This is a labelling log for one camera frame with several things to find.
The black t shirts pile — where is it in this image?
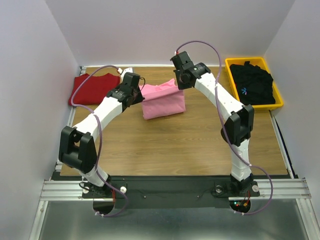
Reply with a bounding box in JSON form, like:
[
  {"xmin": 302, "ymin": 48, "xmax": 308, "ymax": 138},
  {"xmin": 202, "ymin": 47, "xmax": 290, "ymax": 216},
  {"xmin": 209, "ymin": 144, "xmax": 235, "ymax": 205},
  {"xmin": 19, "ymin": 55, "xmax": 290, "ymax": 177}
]
[{"xmin": 229, "ymin": 61, "xmax": 276, "ymax": 106}]

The folded red t shirt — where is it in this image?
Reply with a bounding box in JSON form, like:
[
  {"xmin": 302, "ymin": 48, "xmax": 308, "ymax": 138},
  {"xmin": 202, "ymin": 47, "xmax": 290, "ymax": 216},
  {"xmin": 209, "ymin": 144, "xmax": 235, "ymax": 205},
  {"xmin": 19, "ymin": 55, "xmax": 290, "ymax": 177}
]
[{"xmin": 73, "ymin": 73, "xmax": 121, "ymax": 105}]

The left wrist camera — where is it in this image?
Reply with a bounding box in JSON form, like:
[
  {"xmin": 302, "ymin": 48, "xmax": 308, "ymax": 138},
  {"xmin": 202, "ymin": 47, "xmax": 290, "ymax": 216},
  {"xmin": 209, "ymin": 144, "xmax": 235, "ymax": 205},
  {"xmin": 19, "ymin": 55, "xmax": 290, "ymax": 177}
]
[{"xmin": 117, "ymin": 67, "xmax": 146, "ymax": 88}]

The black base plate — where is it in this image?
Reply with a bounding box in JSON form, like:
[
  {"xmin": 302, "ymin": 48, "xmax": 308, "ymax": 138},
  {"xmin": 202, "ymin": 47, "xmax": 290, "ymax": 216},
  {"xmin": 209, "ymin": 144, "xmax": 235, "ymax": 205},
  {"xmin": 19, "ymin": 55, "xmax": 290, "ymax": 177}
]
[{"xmin": 79, "ymin": 175, "xmax": 260, "ymax": 210}]

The aluminium frame rail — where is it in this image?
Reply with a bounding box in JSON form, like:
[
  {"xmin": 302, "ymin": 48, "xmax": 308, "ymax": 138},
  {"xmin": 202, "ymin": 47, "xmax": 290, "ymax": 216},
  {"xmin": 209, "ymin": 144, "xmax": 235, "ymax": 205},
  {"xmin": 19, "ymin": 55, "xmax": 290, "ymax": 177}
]
[{"xmin": 30, "ymin": 178, "xmax": 320, "ymax": 240}]

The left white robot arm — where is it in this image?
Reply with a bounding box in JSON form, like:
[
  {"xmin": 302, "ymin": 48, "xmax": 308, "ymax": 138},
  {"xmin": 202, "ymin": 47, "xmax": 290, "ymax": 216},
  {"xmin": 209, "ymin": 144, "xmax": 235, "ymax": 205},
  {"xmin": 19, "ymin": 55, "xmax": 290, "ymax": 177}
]
[{"xmin": 58, "ymin": 83, "xmax": 144, "ymax": 197}]

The yellow plastic bin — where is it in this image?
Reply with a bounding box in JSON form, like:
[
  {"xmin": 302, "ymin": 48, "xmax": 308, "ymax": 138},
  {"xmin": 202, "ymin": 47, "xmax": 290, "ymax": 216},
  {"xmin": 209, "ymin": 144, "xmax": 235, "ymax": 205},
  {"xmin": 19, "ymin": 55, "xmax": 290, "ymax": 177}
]
[{"xmin": 225, "ymin": 57, "xmax": 284, "ymax": 110}]

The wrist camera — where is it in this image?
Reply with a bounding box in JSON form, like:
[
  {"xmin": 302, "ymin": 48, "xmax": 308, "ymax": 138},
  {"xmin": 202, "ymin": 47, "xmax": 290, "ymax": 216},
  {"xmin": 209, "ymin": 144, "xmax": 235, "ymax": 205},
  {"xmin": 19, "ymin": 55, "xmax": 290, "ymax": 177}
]
[
  {"xmin": 117, "ymin": 67, "xmax": 146, "ymax": 88},
  {"xmin": 170, "ymin": 51, "xmax": 193, "ymax": 71}
]

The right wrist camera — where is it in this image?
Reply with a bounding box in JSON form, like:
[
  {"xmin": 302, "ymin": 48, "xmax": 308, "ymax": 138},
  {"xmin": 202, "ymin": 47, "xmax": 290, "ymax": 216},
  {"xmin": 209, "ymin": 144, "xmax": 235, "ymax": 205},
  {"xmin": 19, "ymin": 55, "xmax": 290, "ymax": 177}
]
[{"xmin": 170, "ymin": 51, "xmax": 193, "ymax": 71}]

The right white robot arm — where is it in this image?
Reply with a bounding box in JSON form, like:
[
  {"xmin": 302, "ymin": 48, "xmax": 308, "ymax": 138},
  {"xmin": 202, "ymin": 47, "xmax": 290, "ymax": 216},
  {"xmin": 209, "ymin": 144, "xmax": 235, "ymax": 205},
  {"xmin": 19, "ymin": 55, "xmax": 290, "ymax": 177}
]
[{"xmin": 174, "ymin": 62, "xmax": 254, "ymax": 195}]

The pink t shirt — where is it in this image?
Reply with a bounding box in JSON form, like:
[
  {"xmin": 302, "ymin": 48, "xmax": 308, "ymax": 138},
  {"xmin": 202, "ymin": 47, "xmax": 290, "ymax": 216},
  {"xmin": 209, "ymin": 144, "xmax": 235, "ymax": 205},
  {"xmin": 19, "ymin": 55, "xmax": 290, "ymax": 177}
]
[{"xmin": 141, "ymin": 78, "xmax": 186, "ymax": 120}]

